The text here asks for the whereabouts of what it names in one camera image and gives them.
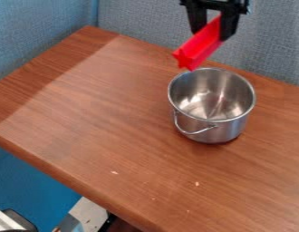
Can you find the stainless steel pot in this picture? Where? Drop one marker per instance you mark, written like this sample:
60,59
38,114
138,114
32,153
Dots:
213,100

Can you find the white grey object under table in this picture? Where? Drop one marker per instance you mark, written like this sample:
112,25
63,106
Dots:
86,217

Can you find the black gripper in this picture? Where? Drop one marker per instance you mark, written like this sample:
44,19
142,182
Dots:
230,19

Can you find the red plastic block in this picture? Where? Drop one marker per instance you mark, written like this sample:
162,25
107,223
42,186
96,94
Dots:
199,47

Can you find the black white object bottom left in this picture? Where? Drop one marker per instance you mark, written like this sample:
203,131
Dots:
14,222

